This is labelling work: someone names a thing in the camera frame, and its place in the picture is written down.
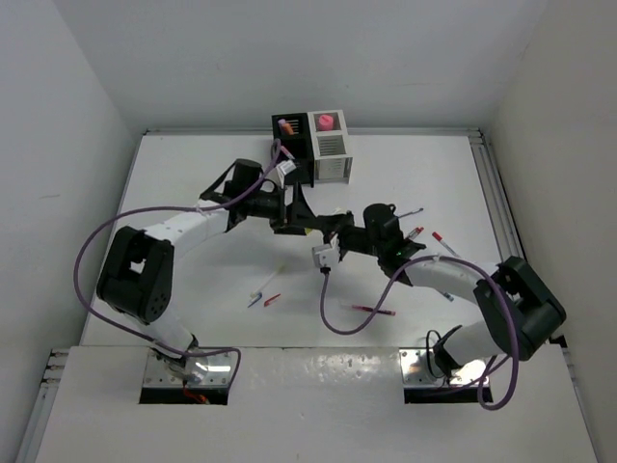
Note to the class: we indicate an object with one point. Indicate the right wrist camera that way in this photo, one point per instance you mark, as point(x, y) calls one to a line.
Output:
point(326, 256)

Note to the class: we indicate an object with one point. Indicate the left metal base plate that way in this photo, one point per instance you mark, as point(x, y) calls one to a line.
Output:
point(203, 368)

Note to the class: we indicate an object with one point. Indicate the black slotted pen holder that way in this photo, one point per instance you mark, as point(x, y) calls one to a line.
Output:
point(300, 145)

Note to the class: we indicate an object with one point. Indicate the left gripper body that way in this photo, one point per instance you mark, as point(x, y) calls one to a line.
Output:
point(268, 204)

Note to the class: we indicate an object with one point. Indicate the pink purple eraser block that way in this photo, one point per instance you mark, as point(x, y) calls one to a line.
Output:
point(325, 122)

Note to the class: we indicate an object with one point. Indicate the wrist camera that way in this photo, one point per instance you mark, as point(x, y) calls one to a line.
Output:
point(284, 169)
point(326, 256)

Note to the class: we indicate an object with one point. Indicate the red retractable pen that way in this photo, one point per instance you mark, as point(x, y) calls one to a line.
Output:
point(415, 233)

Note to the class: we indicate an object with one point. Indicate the red ink gel pen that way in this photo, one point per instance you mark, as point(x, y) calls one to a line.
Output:
point(373, 310)

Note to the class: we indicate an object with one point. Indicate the white slotted pen holder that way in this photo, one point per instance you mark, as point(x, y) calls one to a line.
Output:
point(333, 158)

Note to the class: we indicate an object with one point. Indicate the red cap white marker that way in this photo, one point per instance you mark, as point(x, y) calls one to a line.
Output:
point(448, 248)

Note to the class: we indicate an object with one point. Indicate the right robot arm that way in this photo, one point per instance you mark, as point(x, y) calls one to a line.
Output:
point(519, 312)

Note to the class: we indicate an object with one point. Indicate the blue ballpoint pen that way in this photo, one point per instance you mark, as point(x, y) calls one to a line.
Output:
point(410, 213)

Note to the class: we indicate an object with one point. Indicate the red pen cap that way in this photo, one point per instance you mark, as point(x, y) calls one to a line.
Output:
point(271, 300)

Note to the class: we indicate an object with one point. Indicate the thin orange cap marker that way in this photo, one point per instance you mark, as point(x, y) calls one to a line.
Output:
point(287, 153)

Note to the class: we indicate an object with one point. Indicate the metal base plate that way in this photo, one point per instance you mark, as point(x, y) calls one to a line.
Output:
point(203, 368)
point(419, 371)

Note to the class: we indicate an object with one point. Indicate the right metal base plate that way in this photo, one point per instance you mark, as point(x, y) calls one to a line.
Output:
point(419, 371)

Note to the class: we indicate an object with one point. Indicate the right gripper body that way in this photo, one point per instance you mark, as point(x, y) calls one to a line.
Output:
point(354, 239)

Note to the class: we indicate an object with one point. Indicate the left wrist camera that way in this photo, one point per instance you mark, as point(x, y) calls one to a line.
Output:
point(284, 169)

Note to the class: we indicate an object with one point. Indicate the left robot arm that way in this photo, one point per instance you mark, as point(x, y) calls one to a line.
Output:
point(137, 275)

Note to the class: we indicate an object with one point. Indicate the orange cap highlighter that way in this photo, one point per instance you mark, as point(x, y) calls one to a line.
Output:
point(286, 127)

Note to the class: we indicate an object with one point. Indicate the yellow tip white pen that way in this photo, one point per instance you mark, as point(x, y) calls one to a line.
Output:
point(267, 281)

